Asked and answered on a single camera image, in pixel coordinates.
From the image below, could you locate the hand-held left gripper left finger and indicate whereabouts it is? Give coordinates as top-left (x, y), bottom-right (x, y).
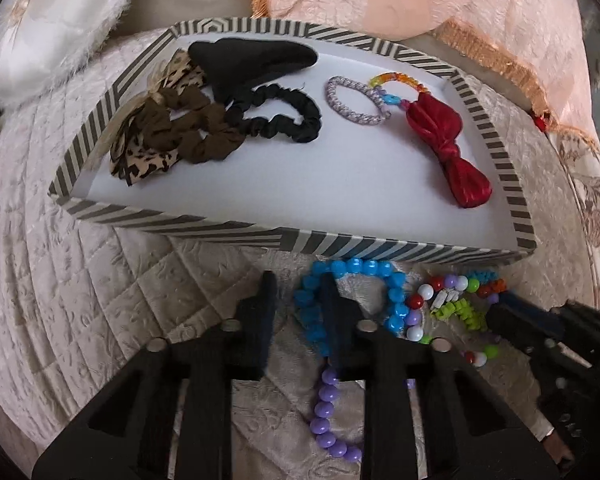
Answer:
top-left (32, 270), bottom-right (281, 480)

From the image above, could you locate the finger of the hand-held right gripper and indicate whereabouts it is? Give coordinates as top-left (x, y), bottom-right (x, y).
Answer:
top-left (486, 302), bottom-right (536, 361)
top-left (500, 291), bottom-right (571, 336)

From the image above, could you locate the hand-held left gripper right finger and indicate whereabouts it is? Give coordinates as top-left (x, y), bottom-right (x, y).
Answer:
top-left (320, 272), bottom-right (563, 480)

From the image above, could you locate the blue bead bracelet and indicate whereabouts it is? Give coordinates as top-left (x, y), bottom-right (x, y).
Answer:
top-left (294, 258), bottom-right (411, 356)

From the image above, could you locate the purple bead bracelet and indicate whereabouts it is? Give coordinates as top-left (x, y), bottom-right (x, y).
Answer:
top-left (309, 367), bottom-right (363, 461)

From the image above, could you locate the multicolour round bead bracelet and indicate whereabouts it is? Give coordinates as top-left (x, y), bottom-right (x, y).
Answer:
top-left (405, 274), bottom-right (501, 367)

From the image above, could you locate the striped cardboard box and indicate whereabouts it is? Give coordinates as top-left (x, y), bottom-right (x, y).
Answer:
top-left (47, 19), bottom-right (537, 266)

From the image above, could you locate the person's right forearm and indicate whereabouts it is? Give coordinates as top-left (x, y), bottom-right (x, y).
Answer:
top-left (527, 405), bottom-right (581, 476)

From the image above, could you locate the floral bed sheet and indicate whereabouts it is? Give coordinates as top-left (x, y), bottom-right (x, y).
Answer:
top-left (555, 130), bottom-right (600, 311)

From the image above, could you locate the red velvet bow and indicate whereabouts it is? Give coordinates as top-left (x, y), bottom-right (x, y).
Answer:
top-left (405, 94), bottom-right (493, 209)

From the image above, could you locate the beige quilted bedspread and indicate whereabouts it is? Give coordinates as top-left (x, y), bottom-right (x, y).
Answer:
top-left (0, 25), bottom-right (596, 480)

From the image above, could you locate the brown scrunchie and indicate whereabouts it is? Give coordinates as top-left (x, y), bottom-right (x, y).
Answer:
top-left (140, 85), bottom-right (246, 165)

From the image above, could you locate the leopard print hair bow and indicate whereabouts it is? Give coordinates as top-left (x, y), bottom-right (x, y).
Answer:
top-left (109, 49), bottom-right (211, 187)

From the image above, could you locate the black scrunchie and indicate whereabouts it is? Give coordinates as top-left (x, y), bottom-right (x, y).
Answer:
top-left (224, 84), bottom-right (323, 144)

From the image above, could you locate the black felt hair piece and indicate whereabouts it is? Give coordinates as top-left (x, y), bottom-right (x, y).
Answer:
top-left (187, 37), bottom-right (318, 106)

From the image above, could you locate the grey patterned curtain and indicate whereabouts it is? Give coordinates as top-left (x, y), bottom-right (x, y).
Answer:
top-left (565, 0), bottom-right (600, 161)

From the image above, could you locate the white satin cushion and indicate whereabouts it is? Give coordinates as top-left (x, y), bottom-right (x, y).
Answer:
top-left (0, 0), bottom-right (146, 111)

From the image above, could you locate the neon green spiral hair tie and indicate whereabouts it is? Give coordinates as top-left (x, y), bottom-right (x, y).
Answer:
top-left (430, 297), bottom-right (488, 331)

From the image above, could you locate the purple braided hair tie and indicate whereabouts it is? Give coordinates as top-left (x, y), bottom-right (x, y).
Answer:
top-left (326, 76), bottom-right (392, 126)

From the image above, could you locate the rainbow bead bracelet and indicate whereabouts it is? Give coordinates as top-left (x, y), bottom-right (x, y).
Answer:
top-left (367, 72), bottom-right (431, 111)

